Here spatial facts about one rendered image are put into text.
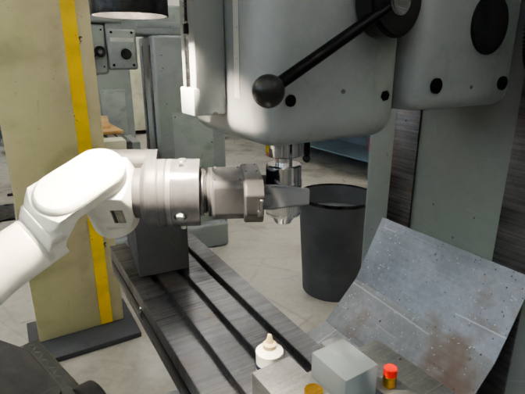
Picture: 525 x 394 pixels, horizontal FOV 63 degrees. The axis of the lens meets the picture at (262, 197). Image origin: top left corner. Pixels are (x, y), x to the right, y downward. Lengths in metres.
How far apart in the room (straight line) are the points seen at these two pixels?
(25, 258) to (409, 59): 0.49
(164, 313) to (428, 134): 0.62
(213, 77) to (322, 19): 0.13
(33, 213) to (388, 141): 0.67
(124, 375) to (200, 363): 1.50
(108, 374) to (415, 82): 2.01
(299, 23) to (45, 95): 1.83
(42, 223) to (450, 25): 0.51
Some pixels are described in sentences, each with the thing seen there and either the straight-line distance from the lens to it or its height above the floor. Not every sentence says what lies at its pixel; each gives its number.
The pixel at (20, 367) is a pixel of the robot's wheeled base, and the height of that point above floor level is 0.57.
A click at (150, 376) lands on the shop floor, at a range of 2.23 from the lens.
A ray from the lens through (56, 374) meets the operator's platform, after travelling 1.70.
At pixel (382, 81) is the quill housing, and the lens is 0.52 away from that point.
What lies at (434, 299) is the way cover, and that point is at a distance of 0.87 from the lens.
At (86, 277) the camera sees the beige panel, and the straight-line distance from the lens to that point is 2.44.
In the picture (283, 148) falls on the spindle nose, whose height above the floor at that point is 1.29.
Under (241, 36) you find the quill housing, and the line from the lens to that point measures 0.46.
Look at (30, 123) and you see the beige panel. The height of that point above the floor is 1.13.
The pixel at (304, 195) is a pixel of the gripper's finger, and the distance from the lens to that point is 0.55.
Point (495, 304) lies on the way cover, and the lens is 0.82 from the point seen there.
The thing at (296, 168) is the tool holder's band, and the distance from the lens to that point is 0.55.
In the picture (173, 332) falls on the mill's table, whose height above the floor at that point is 0.91.
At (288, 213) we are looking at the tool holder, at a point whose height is 1.21.
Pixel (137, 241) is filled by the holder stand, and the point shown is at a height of 1.00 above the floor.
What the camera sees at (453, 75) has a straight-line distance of 0.58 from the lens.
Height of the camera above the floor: 1.40
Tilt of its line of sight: 18 degrees down
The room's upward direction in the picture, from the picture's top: straight up
